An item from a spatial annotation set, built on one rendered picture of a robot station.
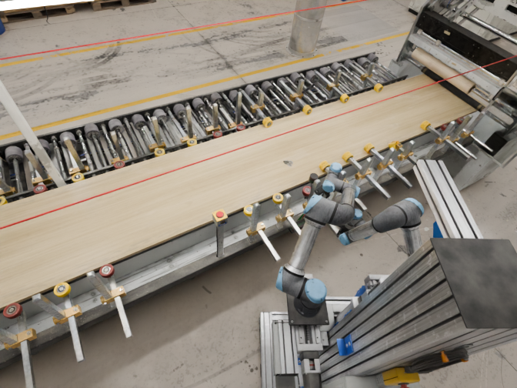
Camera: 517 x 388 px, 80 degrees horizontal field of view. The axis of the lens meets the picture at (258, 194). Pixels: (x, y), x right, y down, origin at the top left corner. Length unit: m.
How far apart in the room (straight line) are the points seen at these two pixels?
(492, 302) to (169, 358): 2.32
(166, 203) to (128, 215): 0.26
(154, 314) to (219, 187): 1.24
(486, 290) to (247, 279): 2.25
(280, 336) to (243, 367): 0.97
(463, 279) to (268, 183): 1.70
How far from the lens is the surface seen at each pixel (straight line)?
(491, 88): 3.98
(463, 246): 1.07
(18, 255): 2.43
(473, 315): 0.97
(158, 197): 2.37
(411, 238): 1.82
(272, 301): 2.94
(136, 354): 2.89
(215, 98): 3.28
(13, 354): 2.41
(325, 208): 1.58
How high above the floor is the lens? 2.76
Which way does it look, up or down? 52 degrees down
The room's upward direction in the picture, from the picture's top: 9 degrees clockwise
